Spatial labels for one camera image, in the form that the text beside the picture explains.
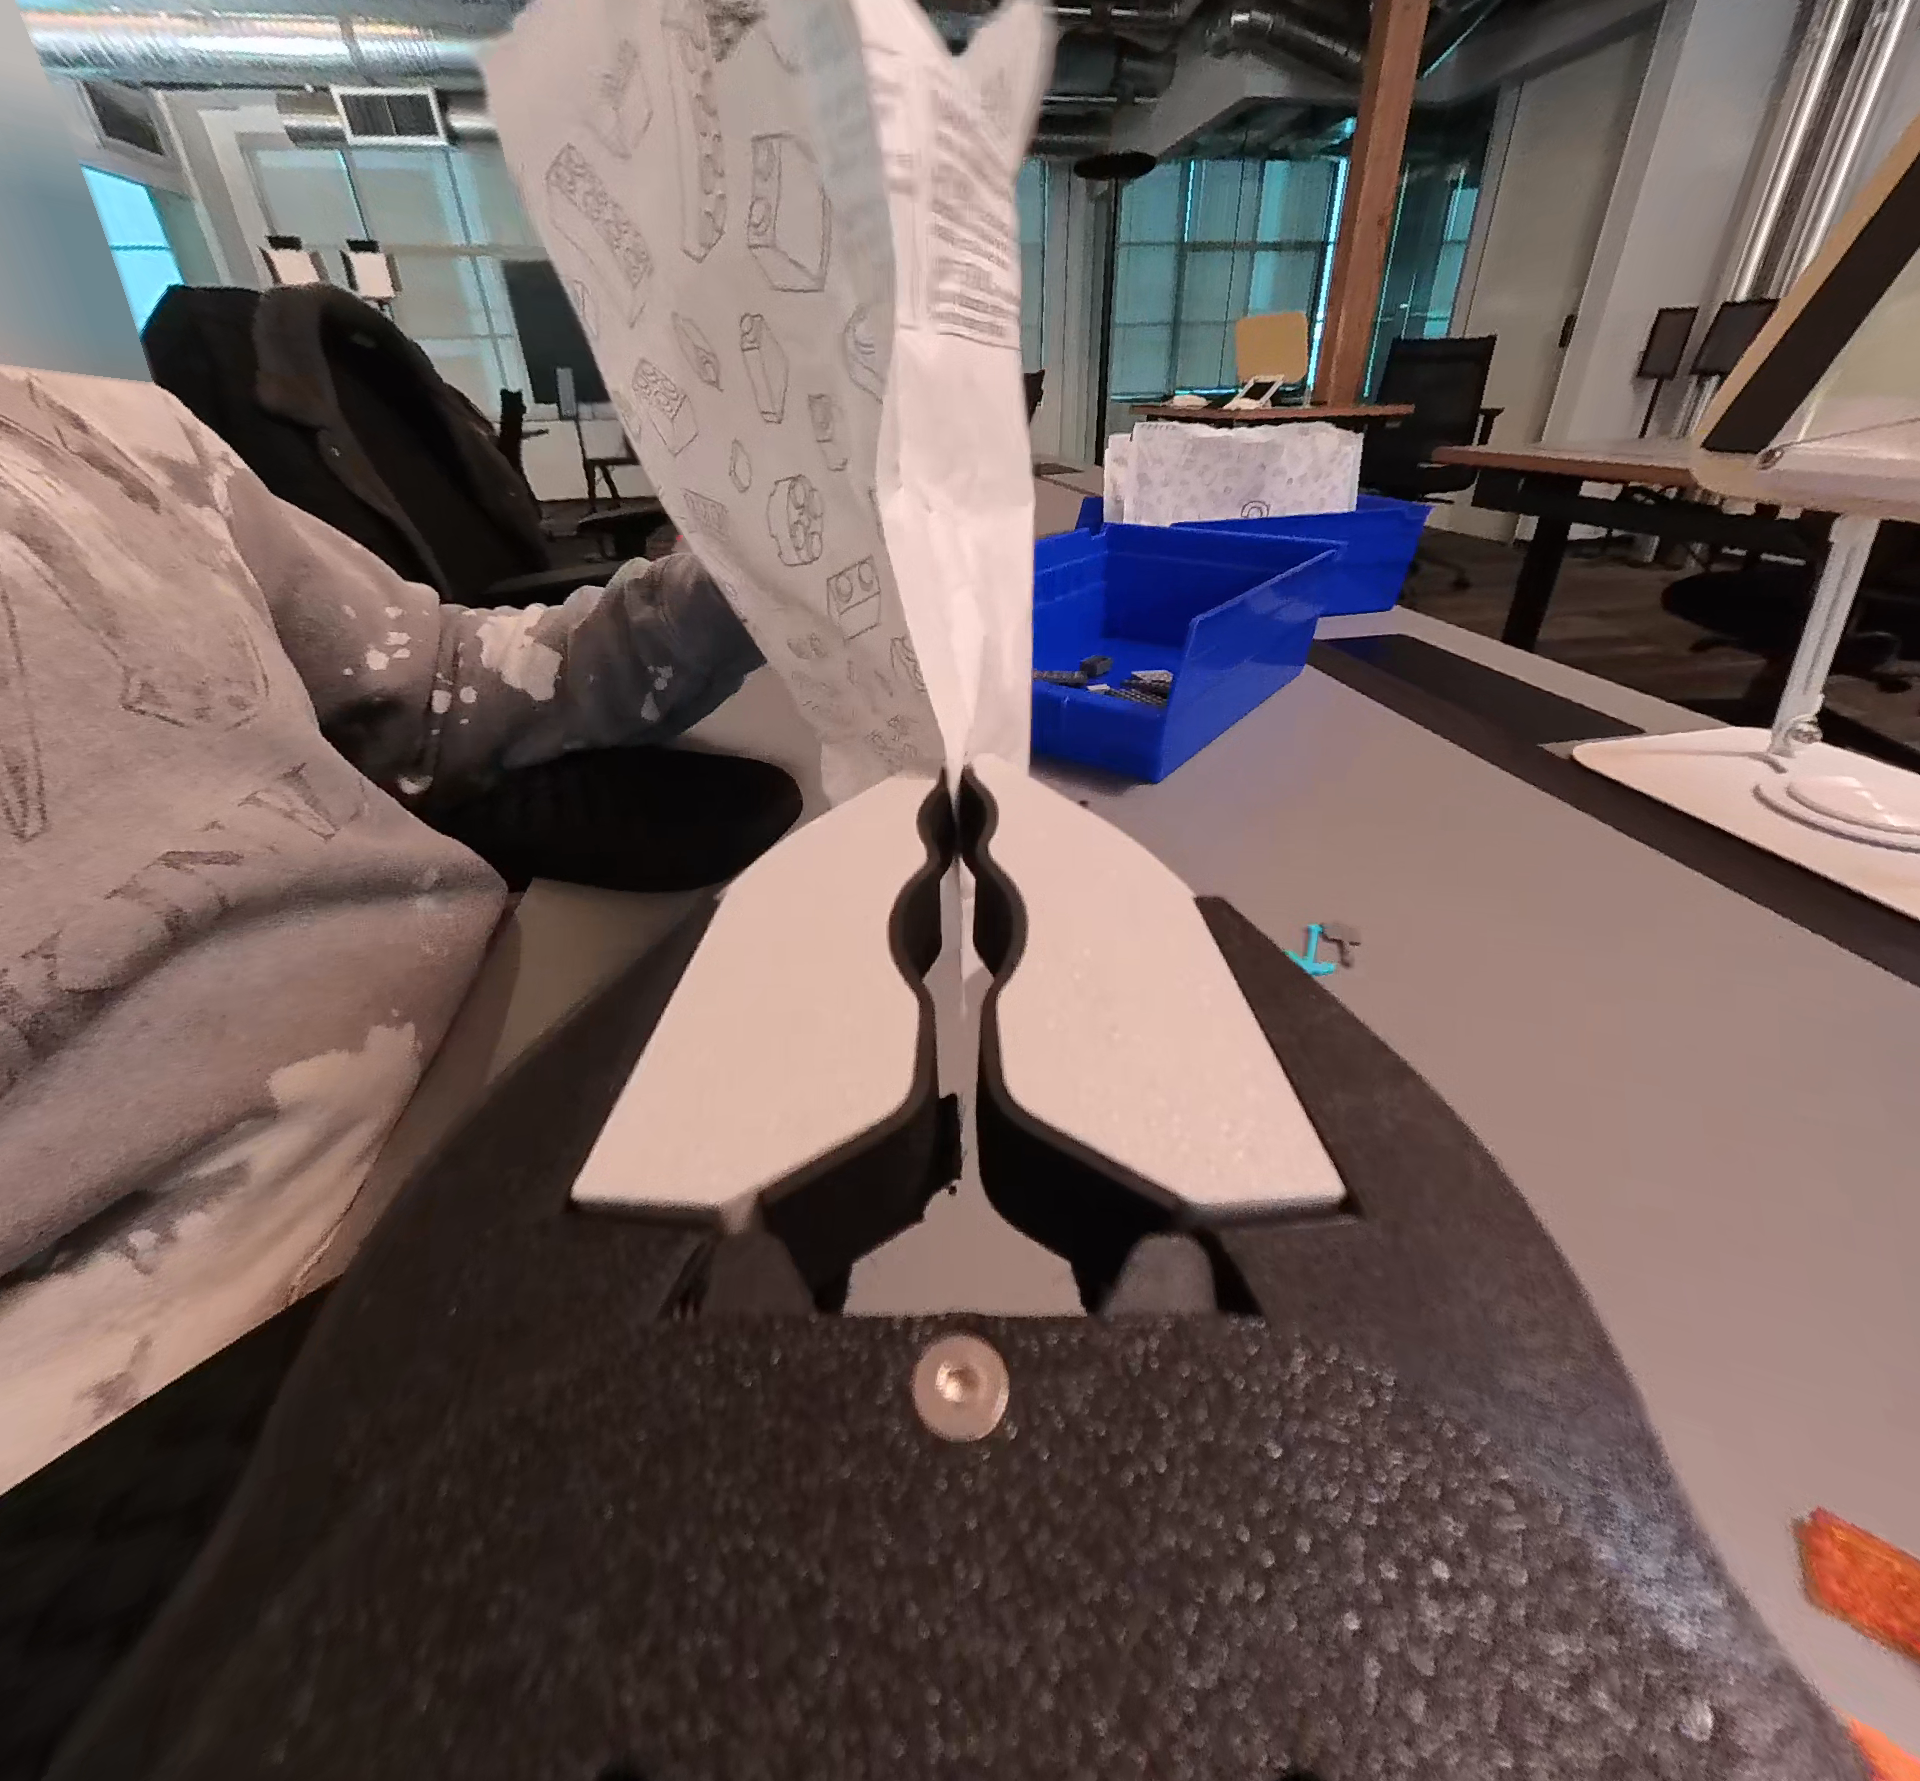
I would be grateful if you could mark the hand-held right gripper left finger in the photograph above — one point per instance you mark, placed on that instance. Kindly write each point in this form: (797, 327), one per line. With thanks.
(765, 1029)

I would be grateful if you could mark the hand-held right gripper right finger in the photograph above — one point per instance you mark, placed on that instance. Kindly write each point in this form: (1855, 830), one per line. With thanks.
(1158, 1029)

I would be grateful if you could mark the teal lego pickaxe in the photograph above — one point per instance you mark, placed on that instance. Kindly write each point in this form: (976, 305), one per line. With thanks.
(1311, 947)

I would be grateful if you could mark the small grey lego accessory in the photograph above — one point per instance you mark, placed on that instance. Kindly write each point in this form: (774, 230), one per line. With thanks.
(1346, 941)

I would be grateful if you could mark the blue plastic bin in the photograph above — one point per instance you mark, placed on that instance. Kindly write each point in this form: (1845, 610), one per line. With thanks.
(1378, 543)
(1244, 641)

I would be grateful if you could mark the white paper bag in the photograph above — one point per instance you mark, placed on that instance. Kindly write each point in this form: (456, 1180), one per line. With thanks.
(779, 313)

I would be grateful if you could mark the person's left forearm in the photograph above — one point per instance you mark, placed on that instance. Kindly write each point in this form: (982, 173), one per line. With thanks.
(567, 667)

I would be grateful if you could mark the grey ridged lego piece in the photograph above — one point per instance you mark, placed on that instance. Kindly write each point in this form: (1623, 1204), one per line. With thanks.
(1143, 691)

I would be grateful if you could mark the dark grey lego plate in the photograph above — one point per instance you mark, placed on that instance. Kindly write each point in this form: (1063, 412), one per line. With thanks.
(1080, 667)

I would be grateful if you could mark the large orange lego plate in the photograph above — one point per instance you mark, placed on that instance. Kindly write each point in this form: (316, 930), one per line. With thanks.
(1857, 1584)

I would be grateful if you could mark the small orange lego plate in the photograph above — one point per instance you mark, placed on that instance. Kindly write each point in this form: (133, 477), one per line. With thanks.
(1890, 1753)

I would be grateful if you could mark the black wrist rest pad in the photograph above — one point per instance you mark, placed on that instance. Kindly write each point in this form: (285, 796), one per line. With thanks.
(633, 820)

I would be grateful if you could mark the black office chair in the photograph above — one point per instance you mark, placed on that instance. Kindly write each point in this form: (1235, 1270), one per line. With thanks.
(1433, 418)
(359, 418)

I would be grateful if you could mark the tan cardboard sheet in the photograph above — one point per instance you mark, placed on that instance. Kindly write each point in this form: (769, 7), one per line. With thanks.
(1272, 351)

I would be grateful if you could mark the wooden desk black legs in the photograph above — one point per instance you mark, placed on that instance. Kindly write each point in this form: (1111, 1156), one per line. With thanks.
(1561, 460)

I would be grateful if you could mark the white stand base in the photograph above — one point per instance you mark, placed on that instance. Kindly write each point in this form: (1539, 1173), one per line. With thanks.
(1818, 775)

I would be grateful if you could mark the ceiling air vent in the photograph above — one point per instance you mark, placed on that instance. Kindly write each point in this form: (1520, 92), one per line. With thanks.
(388, 116)

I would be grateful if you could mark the wooden support post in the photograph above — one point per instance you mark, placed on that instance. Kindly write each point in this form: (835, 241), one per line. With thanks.
(1388, 133)

